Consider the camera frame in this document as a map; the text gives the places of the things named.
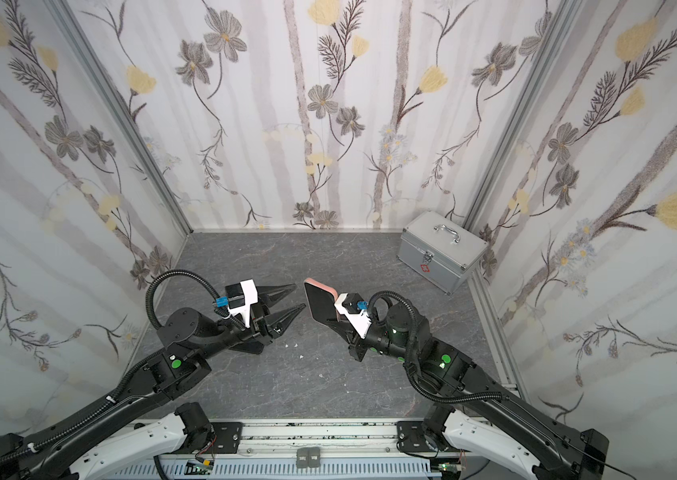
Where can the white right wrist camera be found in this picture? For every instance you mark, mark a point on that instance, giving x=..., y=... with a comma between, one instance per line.
x=353, y=308

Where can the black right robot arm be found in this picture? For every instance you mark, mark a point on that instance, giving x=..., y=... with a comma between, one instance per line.
x=471, y=410

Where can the white slotted cable duct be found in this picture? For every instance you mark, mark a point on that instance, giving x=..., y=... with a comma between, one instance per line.
x=284, y=468

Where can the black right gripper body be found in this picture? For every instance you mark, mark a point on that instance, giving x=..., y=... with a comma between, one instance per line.
x=351, y=330

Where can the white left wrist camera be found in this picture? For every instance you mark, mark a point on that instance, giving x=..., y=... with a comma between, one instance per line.
x=237, y=302

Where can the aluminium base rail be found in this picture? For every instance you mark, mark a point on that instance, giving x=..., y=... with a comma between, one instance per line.
x=136, y=453

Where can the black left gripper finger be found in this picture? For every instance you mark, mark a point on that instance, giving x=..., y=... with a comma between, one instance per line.
x=278, y=322
x=274, y=294

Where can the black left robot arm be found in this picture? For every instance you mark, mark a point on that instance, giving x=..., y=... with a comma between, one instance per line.
x=189, y=339

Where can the pink phone case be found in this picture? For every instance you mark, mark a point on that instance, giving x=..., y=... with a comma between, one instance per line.
x=321, y=284

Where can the silver aluminium case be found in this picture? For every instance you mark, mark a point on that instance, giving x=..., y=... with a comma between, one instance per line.
x=441, y=251

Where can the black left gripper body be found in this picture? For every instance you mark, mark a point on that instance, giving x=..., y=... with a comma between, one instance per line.
x=260, y=315

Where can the black smartphone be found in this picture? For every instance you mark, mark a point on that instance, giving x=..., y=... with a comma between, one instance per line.
x=322, y=308

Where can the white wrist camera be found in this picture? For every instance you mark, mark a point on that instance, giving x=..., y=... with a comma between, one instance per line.
x=237, y=302
x=353, y=308

